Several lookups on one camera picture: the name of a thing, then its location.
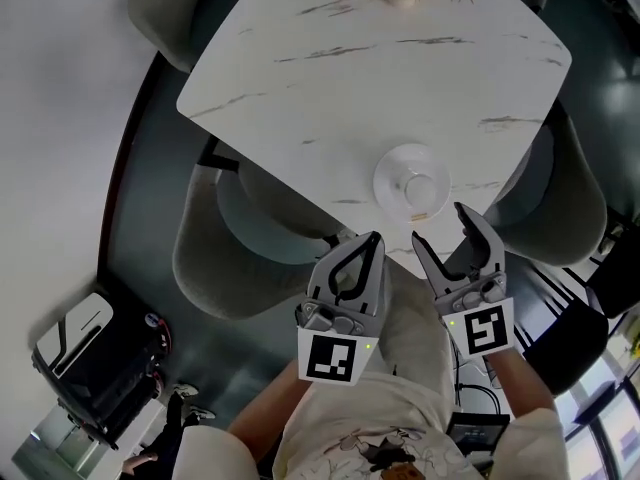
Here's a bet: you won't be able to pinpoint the person's left forearm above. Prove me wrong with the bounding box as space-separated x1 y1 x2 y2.
227 361 317 440

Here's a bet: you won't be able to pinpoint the white round dish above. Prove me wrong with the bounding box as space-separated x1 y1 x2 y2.
372 142 452 222

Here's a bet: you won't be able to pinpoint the person's beige trousers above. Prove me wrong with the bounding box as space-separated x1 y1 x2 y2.
374 255 455 394

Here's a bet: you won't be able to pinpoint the person's cream printed sweatshirt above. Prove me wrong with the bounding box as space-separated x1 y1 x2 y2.
180 370 570 480

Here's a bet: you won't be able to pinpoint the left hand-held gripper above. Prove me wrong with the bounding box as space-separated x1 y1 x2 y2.
294 231 387 387

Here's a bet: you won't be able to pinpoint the black and white machine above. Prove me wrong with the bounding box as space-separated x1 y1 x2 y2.
29 290 174 452

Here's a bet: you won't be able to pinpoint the black box with display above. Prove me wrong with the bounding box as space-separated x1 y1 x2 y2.
446 409 512 458

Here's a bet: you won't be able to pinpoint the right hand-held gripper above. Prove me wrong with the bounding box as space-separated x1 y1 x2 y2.
410 201 517 359

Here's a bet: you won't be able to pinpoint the black chair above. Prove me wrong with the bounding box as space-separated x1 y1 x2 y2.
516 262 612 400

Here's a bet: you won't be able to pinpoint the black cable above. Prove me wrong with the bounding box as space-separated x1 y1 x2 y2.
452 337 503 415

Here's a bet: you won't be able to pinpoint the person's right forearm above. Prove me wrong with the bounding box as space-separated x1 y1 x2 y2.
486 348 560 420

